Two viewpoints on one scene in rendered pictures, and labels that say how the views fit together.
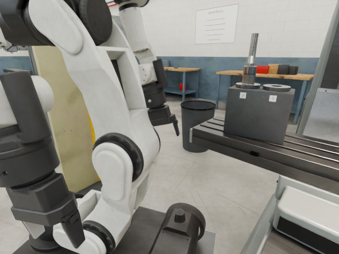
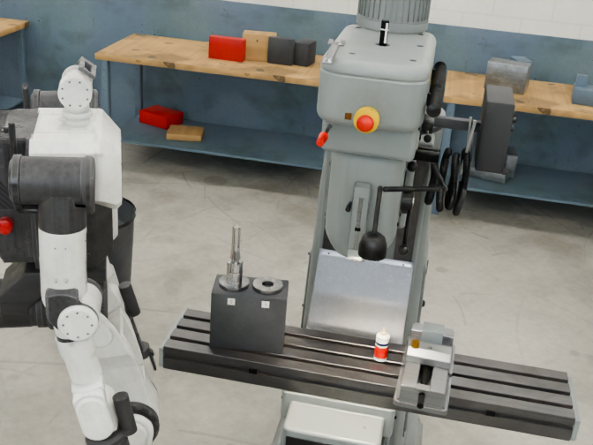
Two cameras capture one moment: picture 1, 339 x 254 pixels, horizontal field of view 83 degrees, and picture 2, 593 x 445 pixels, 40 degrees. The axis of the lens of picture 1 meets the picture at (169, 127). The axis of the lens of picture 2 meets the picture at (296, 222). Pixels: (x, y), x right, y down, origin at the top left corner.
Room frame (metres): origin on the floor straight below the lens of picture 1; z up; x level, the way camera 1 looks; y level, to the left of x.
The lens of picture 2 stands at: (-1.11, 0.66, 2.33)
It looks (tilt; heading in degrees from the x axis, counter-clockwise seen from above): 25 degrees down; 328
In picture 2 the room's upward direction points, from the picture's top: 5 degrees clockwise
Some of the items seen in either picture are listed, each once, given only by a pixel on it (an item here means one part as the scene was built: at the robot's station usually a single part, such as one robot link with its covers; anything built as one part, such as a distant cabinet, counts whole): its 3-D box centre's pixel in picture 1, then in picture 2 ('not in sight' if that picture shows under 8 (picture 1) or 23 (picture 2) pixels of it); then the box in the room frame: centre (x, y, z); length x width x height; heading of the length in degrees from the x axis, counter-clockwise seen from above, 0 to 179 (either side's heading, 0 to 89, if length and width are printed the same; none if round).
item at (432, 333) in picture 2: not in sight; (431, 335); (0.38, -0.76, 1.07); 0.06 x 0.05 x 0.06; 46
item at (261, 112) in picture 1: (257, 110); (249, 311); (0.73, -0.35, 1.05); 0.22 x 0.12 x 0.20; 57
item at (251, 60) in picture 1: (252, 50); (236, 244); (0.76, -0.31, 1.27); 0.03 x 0.03 x 0.11
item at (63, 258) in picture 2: not in sight; (70, 276); (0.31, 0.29, 1.52); 0.13 x 0.12 x 0.22; 158
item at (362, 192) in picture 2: not in sight; (358, 221); (0.45, -0.51, 1.45); 0.04 x 0.04 x 0.21; 49
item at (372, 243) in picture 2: not in sight; (372, 243); (0.35, -0.49, 1.43); 0.07 x 0.07 x 0.06
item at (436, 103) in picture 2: not in sight; (435, 86); (0.46, -0.71, 1.79); 0.45 x 0.04 x 0.04; 139
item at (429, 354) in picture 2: not in sight; (429, 354); (0.34, -0.72, 1.04); 0.12 x 0.06 x 0.04; 46
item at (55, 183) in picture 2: not in sight; (54, 192); (0.32, 0.31, 1.70); 0.12 x 0.09 x 0.14; 71
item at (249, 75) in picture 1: (248, 76); (234, 272); (0.76, -0.31, 1.18); 0.05 x 0.05 x 0.06
